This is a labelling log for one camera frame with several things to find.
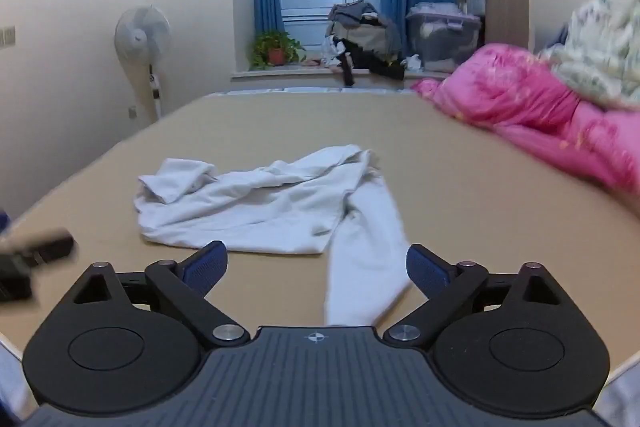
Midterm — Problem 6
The pink quilt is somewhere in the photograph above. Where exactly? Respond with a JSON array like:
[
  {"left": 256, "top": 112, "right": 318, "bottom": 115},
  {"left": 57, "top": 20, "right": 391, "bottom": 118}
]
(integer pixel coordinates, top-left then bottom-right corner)
[{"left": 411, "top": 43, "right": 640, "bottom": 208}]

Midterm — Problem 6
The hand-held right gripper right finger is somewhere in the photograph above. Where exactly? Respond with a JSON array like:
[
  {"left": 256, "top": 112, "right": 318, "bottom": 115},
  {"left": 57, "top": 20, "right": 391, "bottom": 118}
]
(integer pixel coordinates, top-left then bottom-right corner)
[{"left": 382, "top": 244, "right": 567, "bottom": 350}]

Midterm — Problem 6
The white long-sleeved top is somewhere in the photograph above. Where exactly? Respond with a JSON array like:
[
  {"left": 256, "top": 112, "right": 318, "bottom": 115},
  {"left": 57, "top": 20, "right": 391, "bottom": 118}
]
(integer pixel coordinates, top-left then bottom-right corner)
[{"left": 134, "top": 144, "right": 413, "bottom": 327}]

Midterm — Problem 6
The white standing fan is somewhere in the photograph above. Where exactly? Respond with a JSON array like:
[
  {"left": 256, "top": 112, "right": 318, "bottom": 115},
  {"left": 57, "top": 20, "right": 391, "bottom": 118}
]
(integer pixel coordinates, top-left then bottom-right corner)
[{"left": 114, "top": 4, "right": 172, "bottom": 124}]

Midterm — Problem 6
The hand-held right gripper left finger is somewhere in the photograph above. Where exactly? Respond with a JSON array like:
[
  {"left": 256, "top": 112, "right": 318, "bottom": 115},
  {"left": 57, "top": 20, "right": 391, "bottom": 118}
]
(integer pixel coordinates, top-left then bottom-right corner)
[{"left": 74, "top": 241, "right": 251, "bottom": 348}]

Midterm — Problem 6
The pile of grey clothes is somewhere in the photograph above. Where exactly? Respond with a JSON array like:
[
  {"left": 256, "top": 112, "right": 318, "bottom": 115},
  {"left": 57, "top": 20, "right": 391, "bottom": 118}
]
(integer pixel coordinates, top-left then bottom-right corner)
[{"left": 320, "top": 0, "right": 407, "bottom": 86}]

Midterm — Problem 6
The pale floral quilt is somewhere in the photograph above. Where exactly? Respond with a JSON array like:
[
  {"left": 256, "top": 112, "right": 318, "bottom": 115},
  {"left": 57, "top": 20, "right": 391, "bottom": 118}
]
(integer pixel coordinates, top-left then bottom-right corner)
[{"left": 537, "top": 0, "right": 640, "bottom": 110}]

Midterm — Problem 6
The clear plastic storage bin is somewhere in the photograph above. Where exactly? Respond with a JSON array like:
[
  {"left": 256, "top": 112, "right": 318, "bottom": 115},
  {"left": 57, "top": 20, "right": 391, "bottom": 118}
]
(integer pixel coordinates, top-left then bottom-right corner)
[{"left": 406, "top": 2, "right": 483, "bottom": 72}]

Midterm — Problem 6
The potted green plant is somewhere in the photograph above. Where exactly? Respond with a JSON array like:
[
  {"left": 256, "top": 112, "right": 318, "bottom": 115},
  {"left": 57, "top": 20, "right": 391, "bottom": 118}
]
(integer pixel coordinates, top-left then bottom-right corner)
[{"left": 248, "top": 30, "right": 307, "bottom": 71}]

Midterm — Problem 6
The beige bed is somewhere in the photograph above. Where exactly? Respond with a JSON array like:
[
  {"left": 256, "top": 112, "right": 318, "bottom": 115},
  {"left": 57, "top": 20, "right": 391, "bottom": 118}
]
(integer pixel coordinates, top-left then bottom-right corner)
[{"left": 0, "top": 87, "right": 640, "bottom": 388}]

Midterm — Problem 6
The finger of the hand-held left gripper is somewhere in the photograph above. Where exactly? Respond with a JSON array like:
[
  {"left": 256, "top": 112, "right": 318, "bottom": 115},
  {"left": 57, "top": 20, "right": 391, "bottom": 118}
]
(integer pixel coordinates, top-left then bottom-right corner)
[{"left": 0, "top": 228, "right": 76, "bottom": 267}]

